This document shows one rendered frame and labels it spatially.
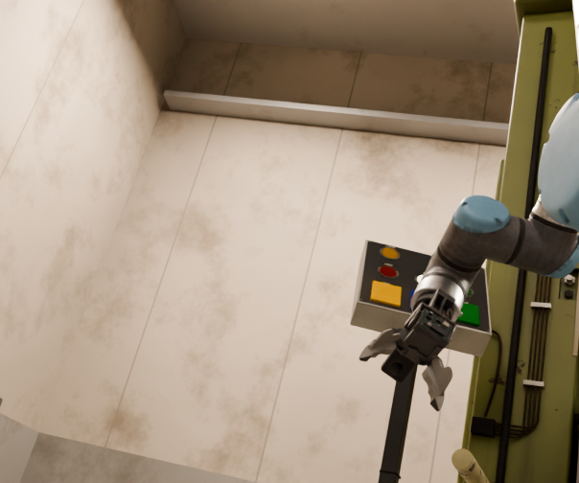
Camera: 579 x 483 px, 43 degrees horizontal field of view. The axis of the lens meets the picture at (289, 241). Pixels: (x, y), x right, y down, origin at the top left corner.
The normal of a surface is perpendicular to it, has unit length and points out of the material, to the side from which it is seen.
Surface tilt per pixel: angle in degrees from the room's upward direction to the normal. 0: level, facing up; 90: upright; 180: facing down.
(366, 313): 150
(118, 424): 90
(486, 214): 63
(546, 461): 90
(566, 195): 95
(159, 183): 90
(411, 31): 180
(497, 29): 180
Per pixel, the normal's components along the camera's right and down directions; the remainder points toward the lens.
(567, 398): -0.35, -0.48
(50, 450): -0.15, -0.45
